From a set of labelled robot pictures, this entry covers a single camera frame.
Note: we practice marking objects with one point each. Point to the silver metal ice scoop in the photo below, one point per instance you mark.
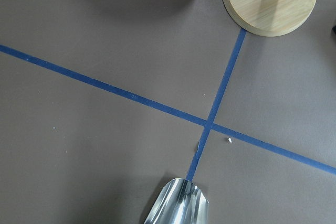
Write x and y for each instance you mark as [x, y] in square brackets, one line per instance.
[180, 201]

